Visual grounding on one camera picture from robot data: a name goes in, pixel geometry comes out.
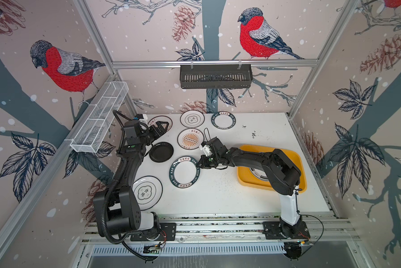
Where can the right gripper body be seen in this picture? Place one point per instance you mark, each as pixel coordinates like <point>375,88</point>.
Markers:
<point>216,157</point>

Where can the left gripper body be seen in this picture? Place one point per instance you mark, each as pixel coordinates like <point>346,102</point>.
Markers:
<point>148,137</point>

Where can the green lettered rim plate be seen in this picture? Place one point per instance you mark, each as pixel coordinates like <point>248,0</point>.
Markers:
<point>184,172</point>

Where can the orange sunburst plate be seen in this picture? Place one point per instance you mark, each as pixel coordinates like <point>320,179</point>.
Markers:
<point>160,118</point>
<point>259,174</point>
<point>190,138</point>

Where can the yellow plastic bin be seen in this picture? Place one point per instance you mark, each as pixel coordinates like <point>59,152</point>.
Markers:
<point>246,178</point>

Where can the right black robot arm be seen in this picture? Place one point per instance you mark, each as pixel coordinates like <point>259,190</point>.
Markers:
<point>282,174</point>

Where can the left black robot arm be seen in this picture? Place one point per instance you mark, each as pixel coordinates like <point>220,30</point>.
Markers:
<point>116,208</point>

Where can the small black plate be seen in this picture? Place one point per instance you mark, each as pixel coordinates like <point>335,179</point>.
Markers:
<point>161,152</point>

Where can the white plate grey emblem back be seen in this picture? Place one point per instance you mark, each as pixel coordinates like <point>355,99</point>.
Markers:
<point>192,119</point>

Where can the white plate grey emblem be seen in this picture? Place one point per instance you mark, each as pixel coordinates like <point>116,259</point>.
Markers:
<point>148,191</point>
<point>192,119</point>

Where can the dark green rim plate back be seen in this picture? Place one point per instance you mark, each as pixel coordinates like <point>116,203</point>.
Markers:
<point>223,120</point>

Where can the white plate grey emblem front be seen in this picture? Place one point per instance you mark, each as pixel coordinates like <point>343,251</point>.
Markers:
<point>148,191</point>

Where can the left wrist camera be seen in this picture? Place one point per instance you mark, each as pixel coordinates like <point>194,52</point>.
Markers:
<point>142,118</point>

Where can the white mesh wall shelf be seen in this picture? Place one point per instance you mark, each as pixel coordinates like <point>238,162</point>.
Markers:
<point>93,131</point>

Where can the black wire wall basket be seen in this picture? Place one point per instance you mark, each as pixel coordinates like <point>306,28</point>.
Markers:
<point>230,76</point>

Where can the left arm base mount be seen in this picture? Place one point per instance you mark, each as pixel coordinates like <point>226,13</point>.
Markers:
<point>166,232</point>

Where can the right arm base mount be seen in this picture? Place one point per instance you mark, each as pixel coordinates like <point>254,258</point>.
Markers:
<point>275,230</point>

